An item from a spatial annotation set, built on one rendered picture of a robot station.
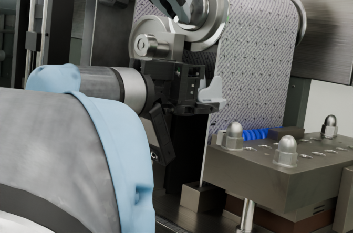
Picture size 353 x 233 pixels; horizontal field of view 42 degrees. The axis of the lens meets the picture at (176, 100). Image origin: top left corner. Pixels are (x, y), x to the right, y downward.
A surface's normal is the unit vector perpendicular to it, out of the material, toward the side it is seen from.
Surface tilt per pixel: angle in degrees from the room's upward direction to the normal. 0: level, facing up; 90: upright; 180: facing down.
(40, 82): 91
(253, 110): 90
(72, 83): 59
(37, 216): 31
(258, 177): 90
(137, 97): 87
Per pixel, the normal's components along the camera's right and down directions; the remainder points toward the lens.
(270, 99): 0.69, 0.18
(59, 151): 0.41, -0.72
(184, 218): 0.12, -0.98
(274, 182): -0.71, 0.01
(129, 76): 0.57, -0.58
